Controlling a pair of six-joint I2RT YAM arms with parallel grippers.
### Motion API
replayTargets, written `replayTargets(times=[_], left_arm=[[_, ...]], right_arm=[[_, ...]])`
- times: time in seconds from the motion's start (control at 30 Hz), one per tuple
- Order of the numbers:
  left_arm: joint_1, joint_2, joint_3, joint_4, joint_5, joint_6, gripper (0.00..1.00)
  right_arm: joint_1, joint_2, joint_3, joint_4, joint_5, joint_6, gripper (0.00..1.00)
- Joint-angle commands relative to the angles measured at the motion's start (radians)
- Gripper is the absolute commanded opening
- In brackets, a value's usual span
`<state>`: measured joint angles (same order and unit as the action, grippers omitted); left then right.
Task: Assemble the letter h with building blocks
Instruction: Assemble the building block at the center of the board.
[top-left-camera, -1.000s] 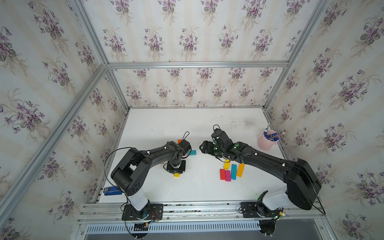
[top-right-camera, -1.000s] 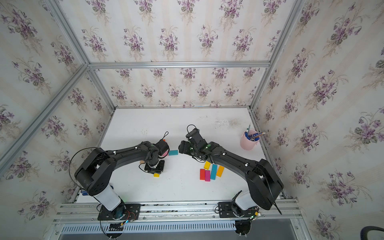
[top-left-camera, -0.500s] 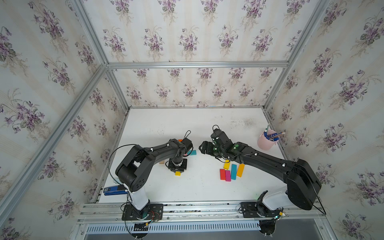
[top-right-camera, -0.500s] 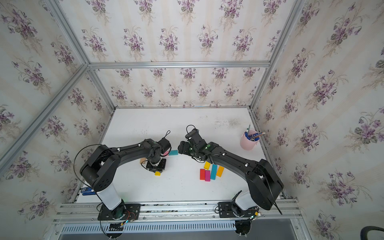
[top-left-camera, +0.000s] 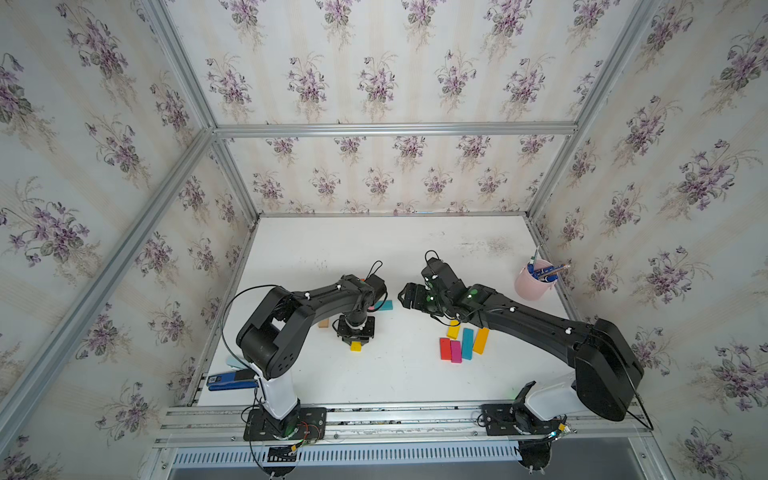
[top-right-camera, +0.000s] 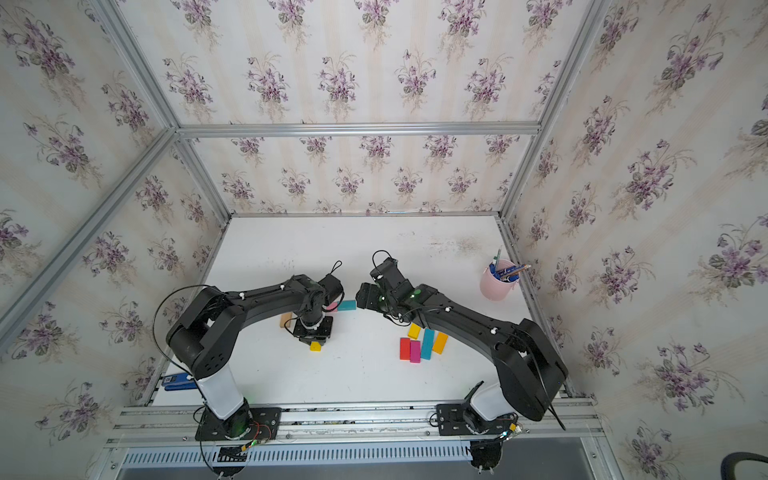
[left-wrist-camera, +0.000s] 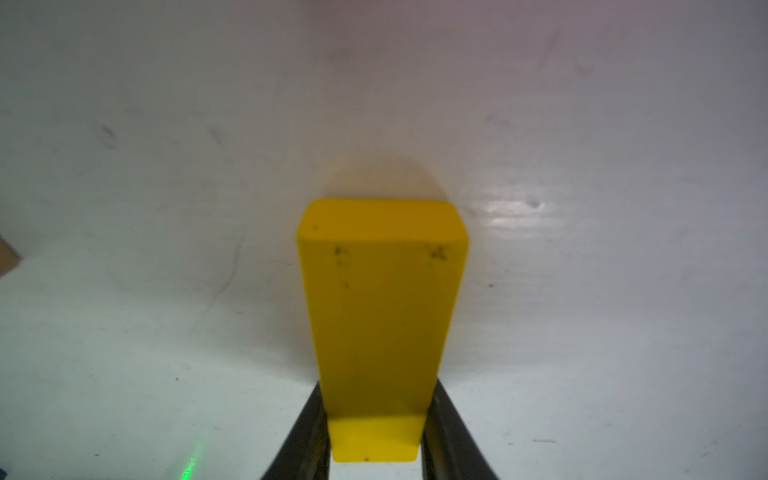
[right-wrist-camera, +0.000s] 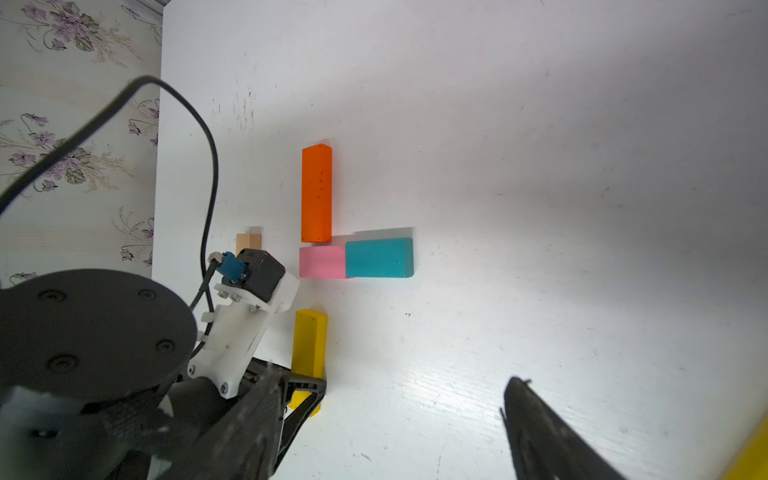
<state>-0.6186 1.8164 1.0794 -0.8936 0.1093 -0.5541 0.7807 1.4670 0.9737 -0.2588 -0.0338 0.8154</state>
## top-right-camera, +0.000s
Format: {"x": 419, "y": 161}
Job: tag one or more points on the pink pen cup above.
{"x": 492, "y": 287}

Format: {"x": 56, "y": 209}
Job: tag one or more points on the blue object behind arm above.
{"x": 178, "y": 382}

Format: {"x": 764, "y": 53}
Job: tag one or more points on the white vent grille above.
{"x": 297, "y": 455}

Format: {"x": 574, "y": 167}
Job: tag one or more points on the teal block group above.
{"x": 427, "y": 344}
{"x": 347, "y": 305}

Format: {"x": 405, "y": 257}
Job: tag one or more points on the magenta block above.
{"x": 415, "y": 351}

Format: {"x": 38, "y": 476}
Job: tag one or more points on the red block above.
{"x": 404, "y": 349}

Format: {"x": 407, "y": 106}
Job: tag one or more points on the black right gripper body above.
{"x": 374, "y": 299}

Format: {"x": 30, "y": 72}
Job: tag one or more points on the aluminium front rail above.
{"x": 306, "y": 423}

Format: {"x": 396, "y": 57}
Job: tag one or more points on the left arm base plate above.
{"x": 240, "y": 423}

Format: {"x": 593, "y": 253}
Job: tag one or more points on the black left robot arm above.
{"x": 205, "y": 335}

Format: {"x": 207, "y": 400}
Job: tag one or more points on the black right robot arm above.
{"x": 530, "y": 371}

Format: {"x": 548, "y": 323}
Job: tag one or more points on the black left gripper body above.
{"x": 321, "y": 332}

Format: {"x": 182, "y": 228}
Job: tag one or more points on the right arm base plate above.
{"x": 474, "y": 419}

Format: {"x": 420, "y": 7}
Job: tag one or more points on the amber orange block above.
{"x": 439, "y": 344}

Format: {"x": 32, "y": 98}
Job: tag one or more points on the natural wood block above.
{"x": 285, "y": 319}

